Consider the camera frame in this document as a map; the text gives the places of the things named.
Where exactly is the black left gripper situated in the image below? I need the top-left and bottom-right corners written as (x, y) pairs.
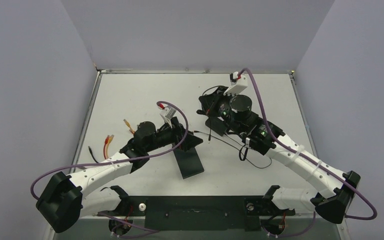
top-left (145, 118), bottom-right (203, 153)

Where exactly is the thin black plug cable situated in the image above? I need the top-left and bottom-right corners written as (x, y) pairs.
top-left (192, 130), bottom-right (273, 170)

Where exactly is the large black network switch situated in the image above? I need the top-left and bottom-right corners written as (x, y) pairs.
top-left (173, 147), bottom-right (205, 180)

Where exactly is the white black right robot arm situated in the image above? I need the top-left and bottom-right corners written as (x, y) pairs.
top-left (197, 86), bottom-right (361, 224)

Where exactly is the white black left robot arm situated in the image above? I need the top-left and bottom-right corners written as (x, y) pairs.
top-left (36, 117), bottom-right (203, 233)

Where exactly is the black power adapter brick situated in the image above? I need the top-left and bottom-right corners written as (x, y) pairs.
top-left (205, 117), bottom-right (228, 136)

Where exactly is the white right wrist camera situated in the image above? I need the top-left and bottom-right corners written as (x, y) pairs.
top-left (223, 71), bottom-right (248, 96)

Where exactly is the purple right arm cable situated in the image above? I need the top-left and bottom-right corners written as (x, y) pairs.
top-left (238, 67), bottom-right (378, 221)

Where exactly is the black mounting base plate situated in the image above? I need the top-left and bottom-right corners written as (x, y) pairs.
top-left (105, 195), bottom-right (295, 231)

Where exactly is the black short cable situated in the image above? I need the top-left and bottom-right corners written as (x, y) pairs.
top-left (87, 146), bottom-right (99, 165)

